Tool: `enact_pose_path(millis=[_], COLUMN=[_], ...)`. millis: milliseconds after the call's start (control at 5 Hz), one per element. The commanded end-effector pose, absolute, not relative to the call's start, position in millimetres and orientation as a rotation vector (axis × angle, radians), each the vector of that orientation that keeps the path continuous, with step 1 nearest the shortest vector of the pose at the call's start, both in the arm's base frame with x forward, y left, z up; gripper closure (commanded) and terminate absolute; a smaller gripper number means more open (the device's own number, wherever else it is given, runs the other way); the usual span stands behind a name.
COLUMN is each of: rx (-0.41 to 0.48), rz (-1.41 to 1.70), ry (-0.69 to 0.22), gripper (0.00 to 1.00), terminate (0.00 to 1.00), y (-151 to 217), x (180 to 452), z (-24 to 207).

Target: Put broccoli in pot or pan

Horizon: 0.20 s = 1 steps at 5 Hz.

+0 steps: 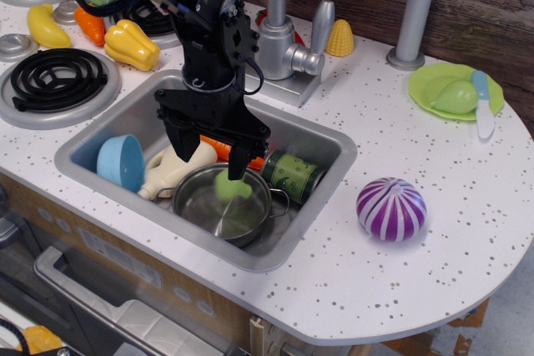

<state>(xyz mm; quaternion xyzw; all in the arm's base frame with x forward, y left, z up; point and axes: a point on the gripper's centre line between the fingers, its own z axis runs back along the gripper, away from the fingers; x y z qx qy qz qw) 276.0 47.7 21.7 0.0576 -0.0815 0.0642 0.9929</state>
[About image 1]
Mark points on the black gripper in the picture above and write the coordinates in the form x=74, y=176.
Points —
x=220, y=114

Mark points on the light green toy broccoli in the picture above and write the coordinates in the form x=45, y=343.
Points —
x=226, y=190

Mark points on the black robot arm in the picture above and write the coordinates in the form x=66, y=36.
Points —
x=218, y=44

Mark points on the stainless steel pot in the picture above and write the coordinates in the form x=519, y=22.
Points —
x=261, y=217

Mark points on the orange toy carrot in sink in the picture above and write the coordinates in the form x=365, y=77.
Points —
x=223, y=152

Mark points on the cream toy milk jug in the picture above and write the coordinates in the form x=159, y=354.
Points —
x=166, y=170

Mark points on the green toy can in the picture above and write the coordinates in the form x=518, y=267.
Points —
x=297, y=177

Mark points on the light blue toy bowl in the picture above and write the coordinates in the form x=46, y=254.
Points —
x=121, y=161

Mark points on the silver sink basin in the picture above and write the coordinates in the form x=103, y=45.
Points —
x=136, y=114

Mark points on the silver toy faucet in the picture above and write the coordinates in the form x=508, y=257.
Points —
x=292, y=71

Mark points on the yellow toy bell pepper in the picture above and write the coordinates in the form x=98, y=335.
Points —
x=126, y=42

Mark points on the red toy chili pepper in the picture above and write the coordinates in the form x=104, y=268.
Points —
x=260, y=16

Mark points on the middle black stove burner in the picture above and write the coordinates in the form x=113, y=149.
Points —
x=153, y=21

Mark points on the black stove burner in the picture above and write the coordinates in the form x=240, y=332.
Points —
x=153, y=21
x=58, y=88

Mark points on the yellow toy corn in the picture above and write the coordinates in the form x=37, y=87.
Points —
x=341, y=41

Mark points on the small orange toy carrot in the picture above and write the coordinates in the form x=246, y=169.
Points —
x=93, y=27

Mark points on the front black stove burner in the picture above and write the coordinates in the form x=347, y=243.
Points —
x=58, y=88

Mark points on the purple striped toy onion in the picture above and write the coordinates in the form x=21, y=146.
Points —
x=391, y=209

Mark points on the silver stove knob middle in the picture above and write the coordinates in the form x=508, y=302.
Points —
x=63, y=13

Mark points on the silver stove knob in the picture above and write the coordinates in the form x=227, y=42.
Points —
x=14, y=47
x=63, y=13

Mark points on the yellow toy banana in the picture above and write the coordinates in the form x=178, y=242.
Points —
x=43, y=28

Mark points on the light green toy plate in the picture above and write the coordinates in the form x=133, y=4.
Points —
x=427, y=82

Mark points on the silver stove knob front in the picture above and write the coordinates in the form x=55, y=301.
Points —
x=14, y=47

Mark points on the light green toy pear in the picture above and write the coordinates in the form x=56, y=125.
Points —
x=457, y=97

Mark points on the yellow object bottom left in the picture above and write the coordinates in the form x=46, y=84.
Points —
x=41, y=339

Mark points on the blue white toy knife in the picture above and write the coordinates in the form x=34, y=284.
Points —
x=485, y=120

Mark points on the silver oven door handle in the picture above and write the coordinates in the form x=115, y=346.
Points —
x=127, y=326

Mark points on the silver post right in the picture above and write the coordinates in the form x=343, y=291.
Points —
x=407, y=55

